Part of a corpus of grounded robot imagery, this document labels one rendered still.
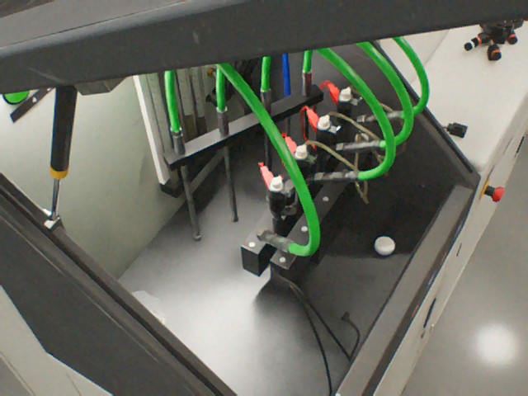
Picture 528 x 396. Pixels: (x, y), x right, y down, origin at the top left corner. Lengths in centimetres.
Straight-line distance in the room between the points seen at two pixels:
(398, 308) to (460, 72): 60
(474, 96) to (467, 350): 100
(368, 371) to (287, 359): 19
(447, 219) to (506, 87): 36
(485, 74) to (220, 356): 82
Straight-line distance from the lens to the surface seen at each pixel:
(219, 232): 141
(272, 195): 110
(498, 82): 155
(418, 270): 124
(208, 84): 136
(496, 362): 227
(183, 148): 119
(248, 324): 130
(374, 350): 115
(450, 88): 151
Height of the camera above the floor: 198
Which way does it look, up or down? 52 degrees down
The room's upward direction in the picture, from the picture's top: 3 degrees counter-clockwise
